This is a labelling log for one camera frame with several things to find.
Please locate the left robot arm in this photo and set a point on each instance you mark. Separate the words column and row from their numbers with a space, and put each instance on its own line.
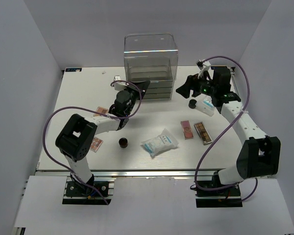
column 75, row 139

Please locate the four-pan nude palette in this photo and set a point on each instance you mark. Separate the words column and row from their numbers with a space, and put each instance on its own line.
column 100, row 111

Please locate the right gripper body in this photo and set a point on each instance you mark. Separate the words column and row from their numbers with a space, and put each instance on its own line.
column 202, row 86

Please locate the clear acrylic drawer organizer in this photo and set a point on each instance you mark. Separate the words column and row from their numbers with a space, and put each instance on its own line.
column 151, row 57

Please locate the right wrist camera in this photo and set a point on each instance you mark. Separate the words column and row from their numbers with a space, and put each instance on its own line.
column 203, row 65

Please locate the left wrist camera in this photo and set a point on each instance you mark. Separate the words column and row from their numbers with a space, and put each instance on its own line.
column 118, row 84

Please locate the round-pan orange palette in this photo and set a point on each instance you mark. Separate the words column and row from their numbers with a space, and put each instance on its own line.
column 96, row 143

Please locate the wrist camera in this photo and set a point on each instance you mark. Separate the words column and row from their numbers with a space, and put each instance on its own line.
column 203, row 65
column 118, row 84

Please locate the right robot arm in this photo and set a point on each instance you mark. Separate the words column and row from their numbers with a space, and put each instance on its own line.
column 259, row 155

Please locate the blue label sticker left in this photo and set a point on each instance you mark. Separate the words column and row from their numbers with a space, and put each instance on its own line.
column 73, row 69

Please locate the cotton pad bag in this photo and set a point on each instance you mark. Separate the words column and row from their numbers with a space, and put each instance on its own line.
column 161, row 143
column 205, row 106

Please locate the aluminium table rail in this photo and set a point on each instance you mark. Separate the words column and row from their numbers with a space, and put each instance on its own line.
column 123, row 173

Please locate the pink blush palette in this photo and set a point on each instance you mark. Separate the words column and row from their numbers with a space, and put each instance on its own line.
column 187, row 131

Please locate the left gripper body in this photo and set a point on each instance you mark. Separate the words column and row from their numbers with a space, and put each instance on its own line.
column 134, row 96

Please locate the amber glass jar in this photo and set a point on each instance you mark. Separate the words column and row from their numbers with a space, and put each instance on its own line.
column 123, row 142

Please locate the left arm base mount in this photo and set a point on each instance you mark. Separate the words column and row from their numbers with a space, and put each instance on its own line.
column 78, row 194

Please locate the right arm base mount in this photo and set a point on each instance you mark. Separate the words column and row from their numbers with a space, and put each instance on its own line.
column 224, row 198

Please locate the brown eyeshadow palette long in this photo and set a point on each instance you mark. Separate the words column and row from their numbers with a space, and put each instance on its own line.
column 203, row 133

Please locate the black jar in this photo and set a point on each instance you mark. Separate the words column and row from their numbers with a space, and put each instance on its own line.
column 192, row 104

